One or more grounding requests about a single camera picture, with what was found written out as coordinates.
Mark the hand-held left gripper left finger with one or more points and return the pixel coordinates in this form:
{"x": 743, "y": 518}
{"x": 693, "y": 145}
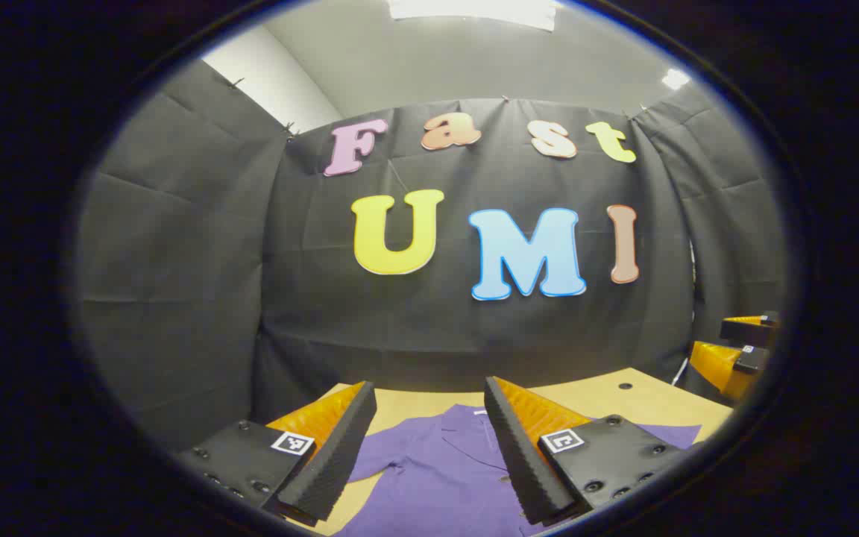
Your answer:
{"x": 332, "y": 455}

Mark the purple knit cardigan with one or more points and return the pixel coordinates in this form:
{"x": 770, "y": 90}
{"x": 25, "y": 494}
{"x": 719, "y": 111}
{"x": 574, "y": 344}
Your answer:
{"x": 437, "y": 477}

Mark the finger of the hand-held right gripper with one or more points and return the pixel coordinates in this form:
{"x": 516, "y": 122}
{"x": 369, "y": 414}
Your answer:
{"x": 720, "y": 369}
{"x": 746, "y": 332}

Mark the small ceiling light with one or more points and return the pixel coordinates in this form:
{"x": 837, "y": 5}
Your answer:
{"x": 675, "y": 78}

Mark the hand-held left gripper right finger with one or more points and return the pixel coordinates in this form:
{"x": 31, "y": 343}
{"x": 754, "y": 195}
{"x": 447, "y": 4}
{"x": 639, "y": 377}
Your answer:
{"x": 523, "y": 462}

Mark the large ceiling light panel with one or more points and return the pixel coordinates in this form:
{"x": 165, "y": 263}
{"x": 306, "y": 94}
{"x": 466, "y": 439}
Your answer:
{"x": 474, "y": 11}

